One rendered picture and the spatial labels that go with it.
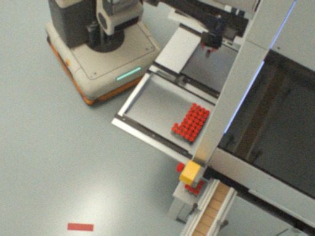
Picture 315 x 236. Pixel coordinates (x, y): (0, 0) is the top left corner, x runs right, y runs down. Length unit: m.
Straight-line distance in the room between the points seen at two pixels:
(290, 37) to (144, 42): 1.99
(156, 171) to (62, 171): 0.61
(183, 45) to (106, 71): 0.76
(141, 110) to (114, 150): 0.91
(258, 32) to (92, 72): 1.86
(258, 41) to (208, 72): 1.07
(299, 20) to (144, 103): 1.14
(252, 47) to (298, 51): 0.11
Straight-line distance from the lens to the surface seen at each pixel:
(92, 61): 2.77
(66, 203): 2.67
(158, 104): 1.92
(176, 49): 2.10
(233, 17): 2.39
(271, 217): 1.87
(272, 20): 0.94
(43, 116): 2.92
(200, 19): 1.75
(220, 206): 1.73
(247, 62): 1.07
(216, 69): 2.07
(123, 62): 2.76
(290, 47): 0.98
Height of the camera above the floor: 2.56
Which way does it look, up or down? 63 degrees down
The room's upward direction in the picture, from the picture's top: 10 degrees clockwise
